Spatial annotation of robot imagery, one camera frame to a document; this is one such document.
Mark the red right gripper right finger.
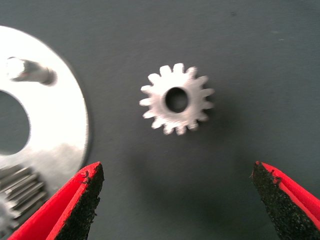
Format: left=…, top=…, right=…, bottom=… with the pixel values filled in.
left=249, top=161, right=320, bottom=240

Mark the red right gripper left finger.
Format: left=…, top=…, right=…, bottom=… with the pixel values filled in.
left=7, top=161, right=105, bottom=240

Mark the small steel planetary gear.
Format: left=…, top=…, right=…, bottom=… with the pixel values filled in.
left=138, top=62, right=216, bottom=137
left=0, top=165, right=49, bottom=236

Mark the round metal carrier plate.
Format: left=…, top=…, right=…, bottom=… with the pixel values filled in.
left=0, top=24, right=90, bottom=204

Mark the dark grey table cloth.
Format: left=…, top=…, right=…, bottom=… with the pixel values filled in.
left=0, top=0, right=320, bottom=240

